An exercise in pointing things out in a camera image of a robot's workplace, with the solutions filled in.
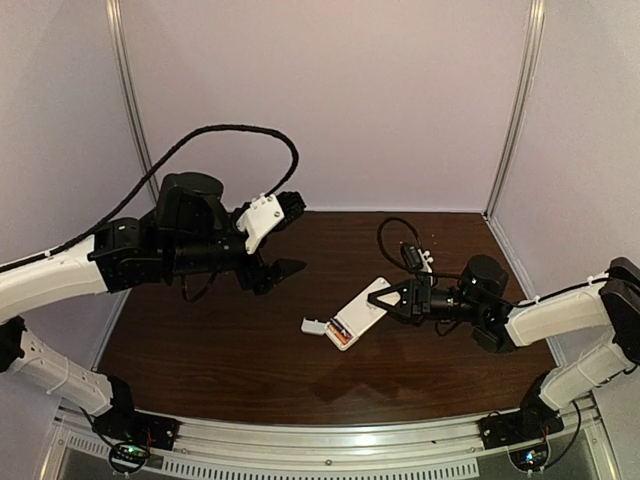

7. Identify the front aluminium rail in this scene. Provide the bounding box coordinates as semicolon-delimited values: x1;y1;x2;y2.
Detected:
49;394;606;480

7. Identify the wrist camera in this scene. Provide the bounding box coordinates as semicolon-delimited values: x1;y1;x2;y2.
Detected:
400;243;433;274
235;191;306;255

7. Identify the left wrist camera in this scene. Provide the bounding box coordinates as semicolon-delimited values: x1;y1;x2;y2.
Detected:
235;191;306;255

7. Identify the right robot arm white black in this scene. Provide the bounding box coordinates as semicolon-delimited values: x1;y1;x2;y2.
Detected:
367;255;639;431

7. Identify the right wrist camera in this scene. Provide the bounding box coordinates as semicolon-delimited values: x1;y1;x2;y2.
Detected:
400;243;433;274

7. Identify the orange AAA battery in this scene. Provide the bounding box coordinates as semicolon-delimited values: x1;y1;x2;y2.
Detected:
335;331;355;350

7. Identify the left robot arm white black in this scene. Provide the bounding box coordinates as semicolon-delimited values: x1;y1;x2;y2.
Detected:
1;172;306;417

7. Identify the white battery cover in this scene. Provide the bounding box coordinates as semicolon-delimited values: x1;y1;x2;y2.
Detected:
301;318;327;336

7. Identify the left aluminium corner post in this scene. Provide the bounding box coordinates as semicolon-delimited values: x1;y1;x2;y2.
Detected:
105;0;152;175

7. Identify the left black camera cable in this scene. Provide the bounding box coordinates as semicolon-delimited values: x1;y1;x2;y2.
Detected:
0;124;300;274

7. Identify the aluminium corner post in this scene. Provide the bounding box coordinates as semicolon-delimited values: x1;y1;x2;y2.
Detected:
105;0;152;175
484;0;546;220

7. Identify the right aluminium corner post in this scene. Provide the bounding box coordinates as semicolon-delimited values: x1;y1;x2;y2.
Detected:
484;0;546;220

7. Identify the right black camera cable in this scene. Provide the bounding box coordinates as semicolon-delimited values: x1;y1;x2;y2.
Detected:
377;216;466;281

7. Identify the purple AAA battery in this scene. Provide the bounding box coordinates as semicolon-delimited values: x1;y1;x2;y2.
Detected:
328;319;349;334

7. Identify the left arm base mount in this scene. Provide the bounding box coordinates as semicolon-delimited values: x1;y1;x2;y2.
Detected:
88;376;180;478

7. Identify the black camera cable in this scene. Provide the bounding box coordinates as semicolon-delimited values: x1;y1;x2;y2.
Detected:
0;124;300;274
377;216;466;281

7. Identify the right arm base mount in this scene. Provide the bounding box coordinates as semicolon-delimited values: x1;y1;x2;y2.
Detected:
477;381;564;474

